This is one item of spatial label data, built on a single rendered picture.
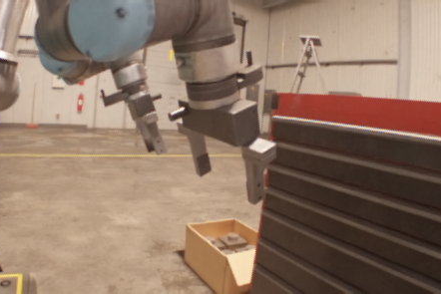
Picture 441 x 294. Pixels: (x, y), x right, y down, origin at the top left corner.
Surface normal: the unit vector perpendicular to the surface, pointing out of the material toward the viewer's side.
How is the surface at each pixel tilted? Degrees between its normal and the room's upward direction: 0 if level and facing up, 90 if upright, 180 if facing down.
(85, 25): 114
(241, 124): 97
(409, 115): 90
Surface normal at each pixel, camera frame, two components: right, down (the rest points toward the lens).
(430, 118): -0.84, -0.01
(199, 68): -0.26, 0.48
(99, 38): -0.47, 0.47
